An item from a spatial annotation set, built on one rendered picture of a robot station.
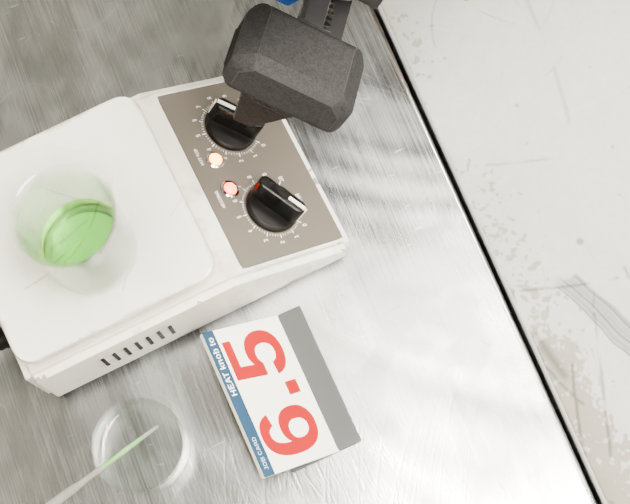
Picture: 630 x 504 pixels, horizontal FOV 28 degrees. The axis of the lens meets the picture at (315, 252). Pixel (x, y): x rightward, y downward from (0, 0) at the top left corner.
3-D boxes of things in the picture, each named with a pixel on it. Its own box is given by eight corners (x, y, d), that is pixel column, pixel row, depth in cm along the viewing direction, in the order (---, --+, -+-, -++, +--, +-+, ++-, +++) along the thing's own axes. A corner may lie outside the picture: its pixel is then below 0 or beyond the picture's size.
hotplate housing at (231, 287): (261, 81, 80) (250, 28, 73) (353, 258, 77) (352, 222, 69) (-58, 233, 79) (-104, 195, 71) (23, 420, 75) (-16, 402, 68)
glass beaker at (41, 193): (100, 320, 68) (66, 286, 60) (25, 263, 69) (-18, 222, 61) (169, 235, 69) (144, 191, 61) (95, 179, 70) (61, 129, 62)
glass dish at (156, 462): (201, 415, 75) (196, 410, 73) (175, 506, 74) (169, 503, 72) (113, 392, 76) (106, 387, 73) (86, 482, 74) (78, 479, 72)
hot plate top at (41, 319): (133, 94, 72) (131, 88, 71) (223, 275, 69) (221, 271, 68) (-59, 185, 71) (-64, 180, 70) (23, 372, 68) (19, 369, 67)
